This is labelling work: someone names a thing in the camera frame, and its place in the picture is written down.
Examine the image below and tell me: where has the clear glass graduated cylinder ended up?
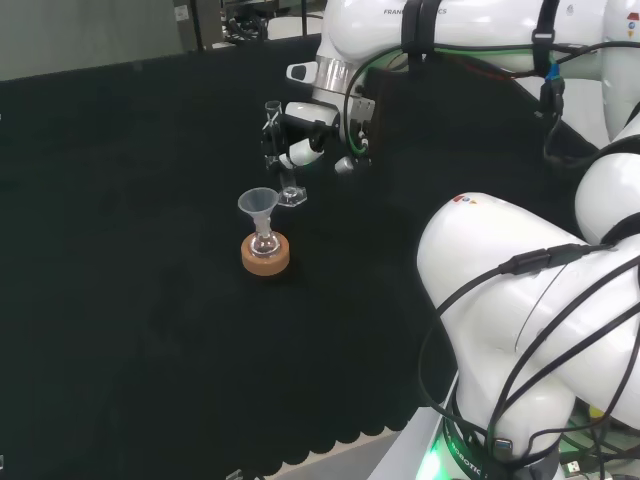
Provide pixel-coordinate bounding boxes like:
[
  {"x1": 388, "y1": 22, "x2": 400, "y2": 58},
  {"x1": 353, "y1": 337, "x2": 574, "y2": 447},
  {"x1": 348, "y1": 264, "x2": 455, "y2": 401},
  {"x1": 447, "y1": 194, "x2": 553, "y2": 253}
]
[{"x1": 263, "y1": 99, "x2": 308, "y2": 208}]

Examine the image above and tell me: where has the black bench cloth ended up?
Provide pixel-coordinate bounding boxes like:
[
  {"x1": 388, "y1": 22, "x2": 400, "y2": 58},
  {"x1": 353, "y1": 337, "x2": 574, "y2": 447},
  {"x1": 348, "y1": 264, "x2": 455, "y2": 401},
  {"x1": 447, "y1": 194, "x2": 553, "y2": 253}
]
[{"x1": 0, "y1": 33, "x2": 604, "y2": 477}]

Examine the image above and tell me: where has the tan cork ring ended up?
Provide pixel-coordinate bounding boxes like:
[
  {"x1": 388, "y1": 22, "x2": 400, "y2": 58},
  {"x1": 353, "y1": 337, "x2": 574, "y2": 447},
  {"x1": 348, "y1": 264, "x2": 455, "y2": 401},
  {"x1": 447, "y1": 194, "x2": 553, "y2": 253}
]
[{"x1": 240, "y1": 233, "x2": 292, "y2": 277}]

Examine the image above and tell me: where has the clear plastic funnel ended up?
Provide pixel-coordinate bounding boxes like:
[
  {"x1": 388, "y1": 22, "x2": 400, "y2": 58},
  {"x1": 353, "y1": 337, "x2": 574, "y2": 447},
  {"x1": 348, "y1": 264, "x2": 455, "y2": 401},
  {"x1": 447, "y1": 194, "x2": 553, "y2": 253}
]
[{"x1": 237, "y1": 187, "x2": 278, "y2": 237}]

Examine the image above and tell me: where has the clear round-bottom glass flask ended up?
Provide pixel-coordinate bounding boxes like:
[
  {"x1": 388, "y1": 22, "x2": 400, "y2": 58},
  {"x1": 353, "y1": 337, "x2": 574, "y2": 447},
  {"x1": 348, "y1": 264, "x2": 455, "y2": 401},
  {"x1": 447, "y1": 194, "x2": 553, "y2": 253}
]
[{"x1": 249, "y1": 219, "x2": 281, "y2": 261}]

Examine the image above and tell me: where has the black cable with inline connector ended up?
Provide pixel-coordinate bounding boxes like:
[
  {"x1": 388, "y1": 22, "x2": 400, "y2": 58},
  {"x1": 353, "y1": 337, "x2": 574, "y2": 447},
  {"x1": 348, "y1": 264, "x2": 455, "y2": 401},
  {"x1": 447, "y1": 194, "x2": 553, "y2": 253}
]
[{"x1": 418, "y1": 242, "x2": 621, "y2": 454}]

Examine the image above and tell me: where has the black cable with blue plug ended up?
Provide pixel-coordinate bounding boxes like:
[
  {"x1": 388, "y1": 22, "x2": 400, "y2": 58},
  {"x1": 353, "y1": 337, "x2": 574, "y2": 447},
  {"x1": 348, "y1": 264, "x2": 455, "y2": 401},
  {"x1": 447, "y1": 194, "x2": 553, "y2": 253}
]
[{"x1": 533, "y1": 39, "x2": 640, "y2": 169}]

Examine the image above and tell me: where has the black background cable bundle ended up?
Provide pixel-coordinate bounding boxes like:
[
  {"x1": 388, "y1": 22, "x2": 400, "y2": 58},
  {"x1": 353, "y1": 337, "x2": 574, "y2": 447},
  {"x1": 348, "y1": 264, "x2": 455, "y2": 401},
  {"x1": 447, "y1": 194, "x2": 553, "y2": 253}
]
[{"x1": 223, "y1": 0, "x2": 326, "y2": 42}]

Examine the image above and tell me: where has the grey metal cabinet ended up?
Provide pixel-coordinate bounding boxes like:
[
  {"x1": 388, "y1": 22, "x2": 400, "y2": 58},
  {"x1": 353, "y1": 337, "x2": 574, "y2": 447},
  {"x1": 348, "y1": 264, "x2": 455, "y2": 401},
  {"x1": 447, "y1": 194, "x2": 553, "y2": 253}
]
[{"x1": 172, "y1": 0, "x2": 202, "y2": 54}]

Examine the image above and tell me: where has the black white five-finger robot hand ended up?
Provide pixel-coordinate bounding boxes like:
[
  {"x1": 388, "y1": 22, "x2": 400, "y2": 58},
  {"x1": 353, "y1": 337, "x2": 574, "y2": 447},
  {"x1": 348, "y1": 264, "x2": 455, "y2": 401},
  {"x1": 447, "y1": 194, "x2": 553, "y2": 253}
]
[{"x1": 258, "y1": 98, "x2": 377, "y2": 176}]

